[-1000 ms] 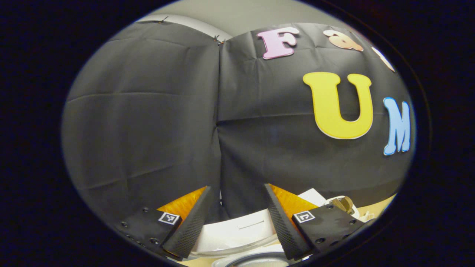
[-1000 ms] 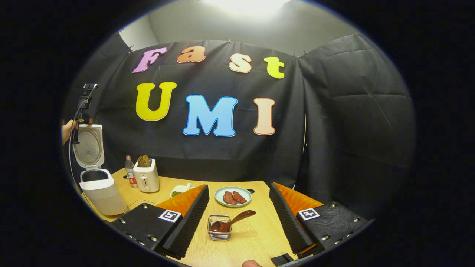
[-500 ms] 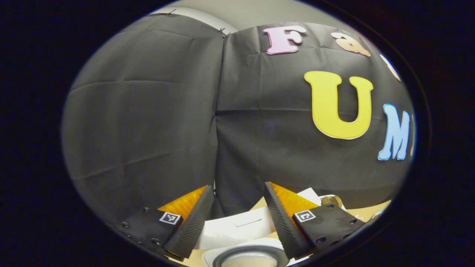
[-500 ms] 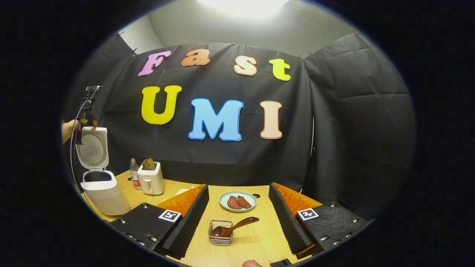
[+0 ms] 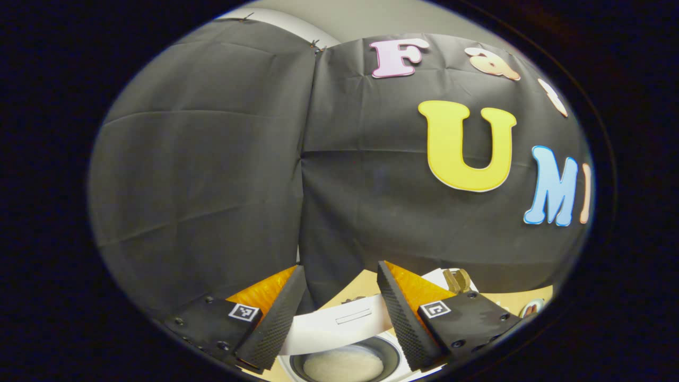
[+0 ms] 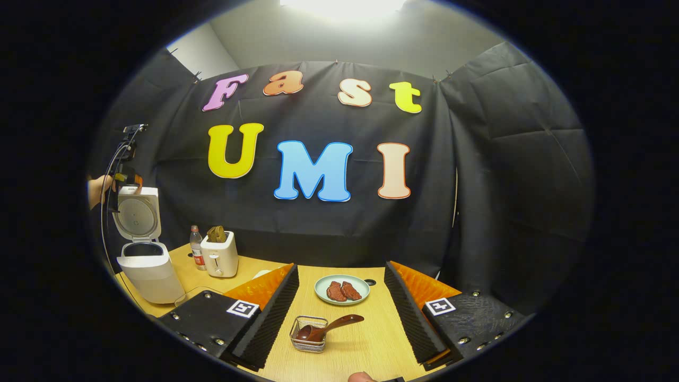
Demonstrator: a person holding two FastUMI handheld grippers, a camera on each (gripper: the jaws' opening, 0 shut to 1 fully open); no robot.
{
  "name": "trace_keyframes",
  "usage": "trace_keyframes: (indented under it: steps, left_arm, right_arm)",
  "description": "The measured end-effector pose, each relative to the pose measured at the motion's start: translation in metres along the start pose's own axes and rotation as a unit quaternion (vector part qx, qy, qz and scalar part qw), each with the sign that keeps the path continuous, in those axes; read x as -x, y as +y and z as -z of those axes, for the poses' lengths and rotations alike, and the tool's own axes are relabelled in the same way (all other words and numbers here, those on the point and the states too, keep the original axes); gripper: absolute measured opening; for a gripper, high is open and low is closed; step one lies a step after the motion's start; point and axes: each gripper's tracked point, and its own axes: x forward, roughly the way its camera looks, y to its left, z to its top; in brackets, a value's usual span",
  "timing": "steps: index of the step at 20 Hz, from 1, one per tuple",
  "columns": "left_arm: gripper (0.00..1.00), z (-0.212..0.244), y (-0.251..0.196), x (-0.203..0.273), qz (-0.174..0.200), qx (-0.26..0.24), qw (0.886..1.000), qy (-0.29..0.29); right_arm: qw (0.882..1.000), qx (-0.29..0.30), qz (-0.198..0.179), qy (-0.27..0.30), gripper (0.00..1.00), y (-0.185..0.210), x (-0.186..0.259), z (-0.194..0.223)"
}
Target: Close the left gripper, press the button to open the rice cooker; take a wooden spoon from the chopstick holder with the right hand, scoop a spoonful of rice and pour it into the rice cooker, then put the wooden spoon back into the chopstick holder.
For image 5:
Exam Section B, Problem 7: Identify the white rice cooker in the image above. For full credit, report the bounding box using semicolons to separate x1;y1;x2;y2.
277;294;446;382

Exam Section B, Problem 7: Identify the black backdrop cloth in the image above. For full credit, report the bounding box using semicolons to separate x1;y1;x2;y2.
88;19;595;319

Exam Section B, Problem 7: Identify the pale green plate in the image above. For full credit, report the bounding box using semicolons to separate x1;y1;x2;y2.
520;299;546;319

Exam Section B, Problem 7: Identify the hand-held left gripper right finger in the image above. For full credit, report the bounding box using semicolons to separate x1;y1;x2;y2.
377;261;523;372

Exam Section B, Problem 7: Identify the white rice heap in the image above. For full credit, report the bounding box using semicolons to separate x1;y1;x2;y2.
304;348;384;382

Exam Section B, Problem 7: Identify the white toaster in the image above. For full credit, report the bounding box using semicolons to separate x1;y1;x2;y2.
422;268;479;296

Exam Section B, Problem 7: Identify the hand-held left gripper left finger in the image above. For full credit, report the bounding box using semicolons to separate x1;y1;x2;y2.
162;265;307;371

